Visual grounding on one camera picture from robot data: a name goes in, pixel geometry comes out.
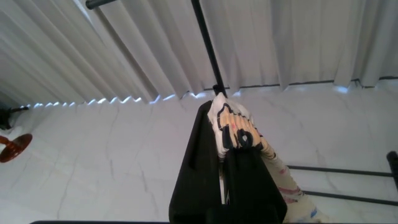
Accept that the cream printed garment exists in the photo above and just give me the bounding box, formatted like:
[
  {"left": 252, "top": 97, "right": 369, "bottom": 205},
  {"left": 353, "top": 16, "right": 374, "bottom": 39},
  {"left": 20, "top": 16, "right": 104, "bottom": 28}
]
[{"left": 207, "top": 92, "right": 330, "bottom": 224}]

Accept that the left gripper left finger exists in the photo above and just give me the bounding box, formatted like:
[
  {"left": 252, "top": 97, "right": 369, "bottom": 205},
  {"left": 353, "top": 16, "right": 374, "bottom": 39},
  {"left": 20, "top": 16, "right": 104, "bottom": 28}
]
[{"left": 169, "top": 100, "right": 226, "bottom": 224}]

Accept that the black clothes rack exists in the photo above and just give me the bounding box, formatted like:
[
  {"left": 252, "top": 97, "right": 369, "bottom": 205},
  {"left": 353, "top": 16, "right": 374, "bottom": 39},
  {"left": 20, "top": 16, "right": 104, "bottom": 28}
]
[{"left": 85, "top": 0, "right": 398, "bottom": 208}]

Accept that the brown round stand base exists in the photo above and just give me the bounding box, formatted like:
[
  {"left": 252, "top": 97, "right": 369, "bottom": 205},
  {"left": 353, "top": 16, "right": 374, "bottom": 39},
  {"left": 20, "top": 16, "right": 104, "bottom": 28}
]
[{"left": 0, "top": 133, "right": 34, "bottom": 163}]

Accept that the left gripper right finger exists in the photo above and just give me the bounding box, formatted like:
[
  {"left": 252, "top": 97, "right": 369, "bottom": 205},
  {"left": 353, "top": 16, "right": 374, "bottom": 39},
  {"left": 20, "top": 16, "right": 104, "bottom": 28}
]
[{"left": 224, "top": 146, "right": 289, "bottom": 224}]

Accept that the white curtain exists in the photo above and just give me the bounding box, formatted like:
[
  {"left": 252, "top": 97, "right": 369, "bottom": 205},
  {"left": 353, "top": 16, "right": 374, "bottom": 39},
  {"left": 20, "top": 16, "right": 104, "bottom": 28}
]
[{"left": 0, "top": 0, "right": 398, "bottom": 105}]

